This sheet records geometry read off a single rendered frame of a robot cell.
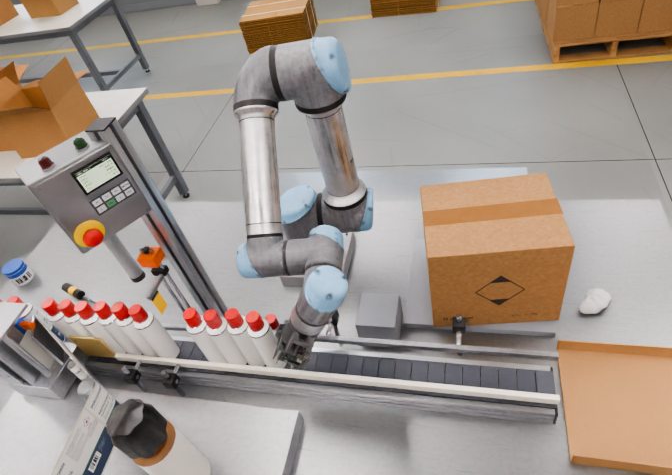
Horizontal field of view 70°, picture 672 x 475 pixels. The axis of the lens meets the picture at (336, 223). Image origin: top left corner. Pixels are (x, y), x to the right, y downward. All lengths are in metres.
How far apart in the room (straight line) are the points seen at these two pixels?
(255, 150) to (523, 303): 0.71
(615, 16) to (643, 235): 2.72
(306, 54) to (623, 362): 0.97
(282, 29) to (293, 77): 3.95
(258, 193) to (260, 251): 0.12
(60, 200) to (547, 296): 1.05
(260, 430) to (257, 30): 4.26
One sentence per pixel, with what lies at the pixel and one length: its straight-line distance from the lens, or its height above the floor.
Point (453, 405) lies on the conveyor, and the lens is 1.15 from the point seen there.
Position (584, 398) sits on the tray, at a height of 0.83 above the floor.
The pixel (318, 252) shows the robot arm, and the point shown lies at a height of 1.24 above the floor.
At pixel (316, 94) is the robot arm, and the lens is 1.03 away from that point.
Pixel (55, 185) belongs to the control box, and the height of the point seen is 1.45.
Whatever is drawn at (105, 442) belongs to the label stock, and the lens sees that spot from 1.26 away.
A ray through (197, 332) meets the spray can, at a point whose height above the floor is 1.04.
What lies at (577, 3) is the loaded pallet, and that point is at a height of 0.40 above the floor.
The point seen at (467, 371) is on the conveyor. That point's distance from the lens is 1.18.
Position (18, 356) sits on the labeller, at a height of 1.03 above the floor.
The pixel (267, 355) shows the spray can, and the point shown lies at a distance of 1.18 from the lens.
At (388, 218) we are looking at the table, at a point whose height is 0.83.
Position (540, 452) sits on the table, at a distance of 1.17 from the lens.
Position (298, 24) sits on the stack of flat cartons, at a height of 0.21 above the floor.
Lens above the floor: 1.92
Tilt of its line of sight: 43 degrees down
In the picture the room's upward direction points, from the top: 15 degrees counter-clockwise
